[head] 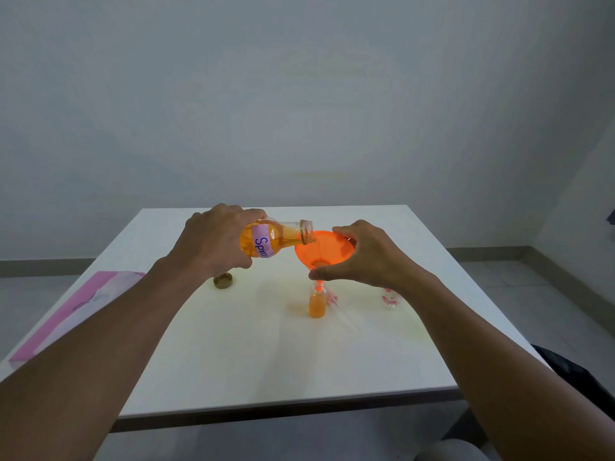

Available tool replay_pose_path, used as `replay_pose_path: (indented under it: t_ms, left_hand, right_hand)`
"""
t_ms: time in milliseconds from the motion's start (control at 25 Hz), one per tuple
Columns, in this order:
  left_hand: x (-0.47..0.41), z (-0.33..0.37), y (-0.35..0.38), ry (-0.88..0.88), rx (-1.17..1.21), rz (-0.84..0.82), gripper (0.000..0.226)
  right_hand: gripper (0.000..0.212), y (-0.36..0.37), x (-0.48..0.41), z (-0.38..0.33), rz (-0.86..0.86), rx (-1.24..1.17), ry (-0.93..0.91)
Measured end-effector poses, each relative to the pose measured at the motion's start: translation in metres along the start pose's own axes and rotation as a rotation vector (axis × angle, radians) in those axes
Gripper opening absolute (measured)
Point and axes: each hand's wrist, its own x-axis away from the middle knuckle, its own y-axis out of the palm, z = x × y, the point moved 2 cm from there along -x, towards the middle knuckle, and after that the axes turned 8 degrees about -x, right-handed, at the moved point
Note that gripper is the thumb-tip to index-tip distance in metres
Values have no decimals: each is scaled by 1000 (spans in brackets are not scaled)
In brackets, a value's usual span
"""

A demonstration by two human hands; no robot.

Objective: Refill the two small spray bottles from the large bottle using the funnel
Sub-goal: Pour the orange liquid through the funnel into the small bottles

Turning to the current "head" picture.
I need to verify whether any person's right hand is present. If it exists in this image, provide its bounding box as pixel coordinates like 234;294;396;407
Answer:
308;220;434;303

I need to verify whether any person's left hand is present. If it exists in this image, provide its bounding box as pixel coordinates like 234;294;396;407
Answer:
166;204;268;282

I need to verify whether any orange plastic funnel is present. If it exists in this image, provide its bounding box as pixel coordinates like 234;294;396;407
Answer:
294;230;357;291

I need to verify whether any clear bottle with purple label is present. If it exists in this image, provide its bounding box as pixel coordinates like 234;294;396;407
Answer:
239;218;316;259

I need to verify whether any person's right forearm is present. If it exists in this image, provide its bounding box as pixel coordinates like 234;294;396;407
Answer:
400;276;615;461

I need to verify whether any person's left forearm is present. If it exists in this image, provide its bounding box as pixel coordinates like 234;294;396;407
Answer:
0;254;213;461

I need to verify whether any pink floral spray pump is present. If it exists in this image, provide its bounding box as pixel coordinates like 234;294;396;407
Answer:
325;290;359;332

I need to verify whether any small bottle with orange liquid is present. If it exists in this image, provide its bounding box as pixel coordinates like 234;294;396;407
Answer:
309;288;328;319

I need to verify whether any pale round stool seat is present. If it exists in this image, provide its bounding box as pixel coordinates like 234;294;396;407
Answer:
414;439;492;461

